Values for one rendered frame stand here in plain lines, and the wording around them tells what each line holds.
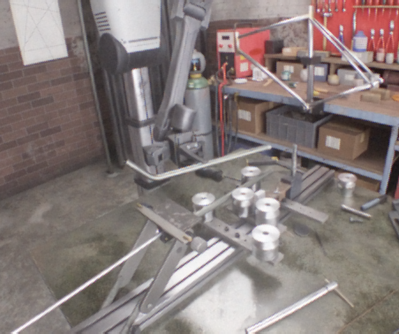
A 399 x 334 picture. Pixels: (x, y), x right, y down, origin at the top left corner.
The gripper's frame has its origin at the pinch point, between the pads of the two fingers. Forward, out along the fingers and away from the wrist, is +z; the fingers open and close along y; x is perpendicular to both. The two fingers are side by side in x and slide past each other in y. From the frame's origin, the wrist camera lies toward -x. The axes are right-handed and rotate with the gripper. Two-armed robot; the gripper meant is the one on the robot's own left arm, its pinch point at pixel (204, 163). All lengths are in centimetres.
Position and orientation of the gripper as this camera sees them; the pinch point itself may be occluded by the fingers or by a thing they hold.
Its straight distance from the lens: 70.2
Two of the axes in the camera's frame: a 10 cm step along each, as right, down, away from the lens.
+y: -0.8, -8.9, -4.4
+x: 9.0, -2.5, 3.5
